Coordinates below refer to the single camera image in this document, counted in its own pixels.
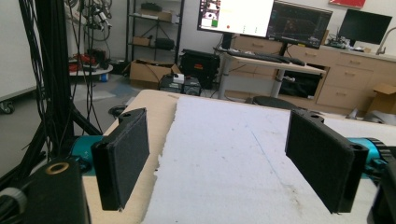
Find black round chair seat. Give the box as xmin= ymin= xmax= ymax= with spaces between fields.
xmin=246 ymin=95 xmax=295 ymax=110

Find black equipment case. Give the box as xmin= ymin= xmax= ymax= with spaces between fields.
xmin=180 ymin=49 xmax=221 ymax=90

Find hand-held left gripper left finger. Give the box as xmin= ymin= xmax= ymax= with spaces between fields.
xmin=91 ymin=107 xmax=150 ymax=212

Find white round table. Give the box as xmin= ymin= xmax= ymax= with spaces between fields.
xmin=68 ymin=63 xmax=114 ymax=77

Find black computer case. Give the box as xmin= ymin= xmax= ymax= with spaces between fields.
xmin=278 ymin=70 xmax=323 ymax=100

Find black metal shelf rack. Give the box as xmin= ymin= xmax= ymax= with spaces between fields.
xmin=125 ymin=0 xmax=185 ymax=65

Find black switched-off monitor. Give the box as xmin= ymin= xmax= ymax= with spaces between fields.
xmin=338 ymin=8 xmax=393 ymax=47

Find black bag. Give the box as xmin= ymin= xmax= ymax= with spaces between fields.
xmin=154 ymin=37 xmax=176 ymax=51

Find flat cardboard box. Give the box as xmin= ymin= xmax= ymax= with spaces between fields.
xmin=138 ymin=8 xmax=174 ymax=22

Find white foam sheet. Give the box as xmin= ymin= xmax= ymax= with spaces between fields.
xmin=141 ymin=95 xmax=396 ymax=224

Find bright computer monitor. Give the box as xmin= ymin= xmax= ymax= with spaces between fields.
xmin=196 ymin=0 xmax=276 ymax=38

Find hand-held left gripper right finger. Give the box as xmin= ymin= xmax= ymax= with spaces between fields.
xmin=285 ymin=108 xmax=370 ymax=215

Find black electronic boxes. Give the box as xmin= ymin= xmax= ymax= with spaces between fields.
xmin=159 ymin=73 xmax=202 ymax=96

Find standing desk with white legs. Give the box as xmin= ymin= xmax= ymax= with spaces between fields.
xmin=214 ymin=46 xmax=327 ymax=101

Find black metal stand with cables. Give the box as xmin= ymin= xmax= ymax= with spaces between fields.
xmin=0 ymin=0 xmax=104 ymax=190

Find red wall sign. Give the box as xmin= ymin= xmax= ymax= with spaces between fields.
xmin=329 ymin=0 xmax=367 ymax=8

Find cardboard box with open flap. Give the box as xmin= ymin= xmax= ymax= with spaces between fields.
xmin=367 ymin=82 xmax=396 ymax=115

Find dark computer monitor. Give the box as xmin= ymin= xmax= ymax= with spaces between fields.
xmin=267 ymin=0 xmax=333 ymax=49

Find wooden drawer cabinet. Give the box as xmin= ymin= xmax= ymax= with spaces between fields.
xmin=223 ymin=35 xmax=396 ymax=116

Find metal faucet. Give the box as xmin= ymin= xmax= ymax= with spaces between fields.
xmin=375 ymin=26 xmax=396 ymax=56

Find white rolling board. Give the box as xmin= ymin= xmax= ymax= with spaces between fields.
xmin=0 ymin=0 xmax=37 ymax=115

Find black keyboard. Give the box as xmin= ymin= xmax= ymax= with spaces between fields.
xmin=227 ymin=49 xmax=306 ymax=67

